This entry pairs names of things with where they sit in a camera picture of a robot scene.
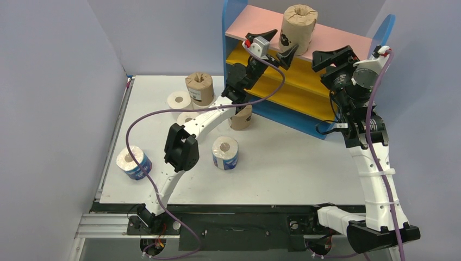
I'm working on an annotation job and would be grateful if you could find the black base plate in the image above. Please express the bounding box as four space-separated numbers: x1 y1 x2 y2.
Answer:
90 201 364 252

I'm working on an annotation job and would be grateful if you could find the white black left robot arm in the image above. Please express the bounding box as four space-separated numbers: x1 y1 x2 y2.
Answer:
136 29 298 234

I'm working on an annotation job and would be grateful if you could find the white paper roll under stack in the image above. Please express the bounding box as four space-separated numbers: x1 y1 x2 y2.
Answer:
191 95 217 109

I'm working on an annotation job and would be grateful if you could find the brown wrapped roll on stack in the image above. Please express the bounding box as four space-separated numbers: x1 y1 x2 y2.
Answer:
185 72 215 104

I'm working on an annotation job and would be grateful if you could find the colourful wooden shelf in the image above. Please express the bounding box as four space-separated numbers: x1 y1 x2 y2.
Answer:
222 1 396 140

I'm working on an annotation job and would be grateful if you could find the brown roll cloud logo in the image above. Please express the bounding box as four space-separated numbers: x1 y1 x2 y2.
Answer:
229 105 253 131

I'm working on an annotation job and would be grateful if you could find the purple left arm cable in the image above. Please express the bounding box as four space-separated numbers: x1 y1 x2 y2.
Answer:
124 41 286 261

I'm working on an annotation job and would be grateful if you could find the blue plastic tissue roll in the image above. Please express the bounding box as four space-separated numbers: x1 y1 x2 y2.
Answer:
211 136 239 170

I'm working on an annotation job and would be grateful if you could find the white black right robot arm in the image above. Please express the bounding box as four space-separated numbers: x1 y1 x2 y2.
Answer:
306 45 421 253

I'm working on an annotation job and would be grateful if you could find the blue wrapped roll at left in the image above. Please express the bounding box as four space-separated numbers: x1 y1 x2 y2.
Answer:
116 146 152 181

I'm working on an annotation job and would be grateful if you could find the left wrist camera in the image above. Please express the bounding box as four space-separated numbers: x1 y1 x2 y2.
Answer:
242 41 270 60

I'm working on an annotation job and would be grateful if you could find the aluminium rail frame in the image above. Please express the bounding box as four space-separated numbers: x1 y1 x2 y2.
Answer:
68 76 402 261

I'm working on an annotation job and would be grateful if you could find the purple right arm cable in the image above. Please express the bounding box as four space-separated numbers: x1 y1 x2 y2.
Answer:
309 48 407 261

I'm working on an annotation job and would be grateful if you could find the brown roll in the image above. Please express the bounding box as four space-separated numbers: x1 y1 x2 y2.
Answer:
279 4 319 55
185 72 215 104

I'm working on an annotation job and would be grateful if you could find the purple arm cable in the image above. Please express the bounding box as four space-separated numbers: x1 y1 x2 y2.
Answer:
309 48 407 261
124 41 286 261

